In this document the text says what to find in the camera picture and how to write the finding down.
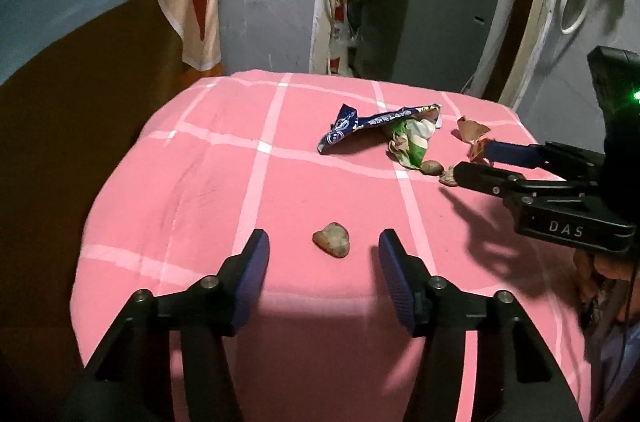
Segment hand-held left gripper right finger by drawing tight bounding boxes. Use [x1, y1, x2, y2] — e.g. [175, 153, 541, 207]
[377, 228, 584, 422]

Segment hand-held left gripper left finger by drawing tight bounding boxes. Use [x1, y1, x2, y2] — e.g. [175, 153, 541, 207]
[65, 228, 271, 422]

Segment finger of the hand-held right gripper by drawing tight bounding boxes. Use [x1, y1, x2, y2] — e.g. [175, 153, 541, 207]
[482, 139, 606, 181]
[452, 161, 597, 203]

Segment brown paper scrap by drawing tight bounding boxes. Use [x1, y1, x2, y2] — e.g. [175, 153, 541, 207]
[456, 115, 493, 144]

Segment green white wrapper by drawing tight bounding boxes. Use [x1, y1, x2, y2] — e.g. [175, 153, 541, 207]
[387, 119, 437, 171]

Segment blue snack wrapper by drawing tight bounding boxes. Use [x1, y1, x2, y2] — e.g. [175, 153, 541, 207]
[317, 102, 442, 156]

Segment person's right hand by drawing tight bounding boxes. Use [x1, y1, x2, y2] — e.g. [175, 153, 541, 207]
[573, 247, 638, 329]

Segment pink checked blanket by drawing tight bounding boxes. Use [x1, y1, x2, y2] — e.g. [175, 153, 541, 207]
[70, 70, 594, 422]

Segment grey washing machine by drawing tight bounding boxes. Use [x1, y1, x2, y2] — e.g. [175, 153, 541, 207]
[349, 0, 503, 96]

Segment red and white bag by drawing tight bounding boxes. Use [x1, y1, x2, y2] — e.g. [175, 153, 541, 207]
[327, 0, 351, 76]

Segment brown cloth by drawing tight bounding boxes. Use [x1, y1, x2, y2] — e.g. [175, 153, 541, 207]
[0, 0, 197, 403]

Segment wooden door frame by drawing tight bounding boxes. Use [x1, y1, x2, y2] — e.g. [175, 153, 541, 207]
[309, 0, 559, 109]

